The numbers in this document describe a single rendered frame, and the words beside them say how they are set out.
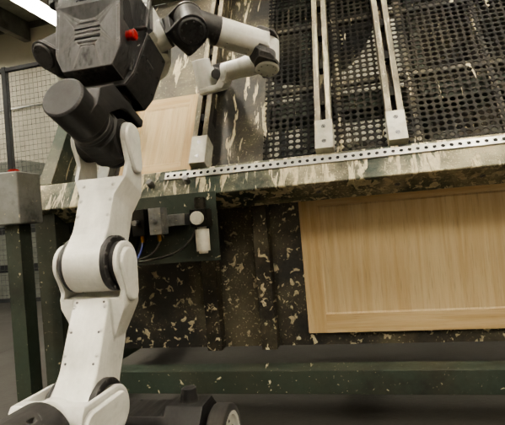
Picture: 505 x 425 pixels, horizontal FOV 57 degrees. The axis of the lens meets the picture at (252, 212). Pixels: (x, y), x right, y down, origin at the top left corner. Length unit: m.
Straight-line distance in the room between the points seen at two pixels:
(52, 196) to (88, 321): 0.80
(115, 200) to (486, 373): 1.22
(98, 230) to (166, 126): 0.80
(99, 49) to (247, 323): 1.14
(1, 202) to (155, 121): 0.66
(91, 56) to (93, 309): 0.67
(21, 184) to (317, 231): 1.06
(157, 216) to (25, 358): 0.67
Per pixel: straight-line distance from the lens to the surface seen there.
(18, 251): 1.80
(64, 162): 2.09
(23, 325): 1.83
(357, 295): 1.81
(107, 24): 1.41
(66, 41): 1.46
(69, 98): 1.24
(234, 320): 1.93
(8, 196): 1.78
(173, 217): 1.62
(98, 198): 1.31
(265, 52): 1.55
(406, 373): 1.65
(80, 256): 1.24
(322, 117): 1.74
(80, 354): 1.25
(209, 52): 2.10
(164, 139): 1.91
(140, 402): 1.52
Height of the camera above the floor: 0.69
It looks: 1 degrees up
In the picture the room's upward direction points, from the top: 5 degrees counter-clockwise
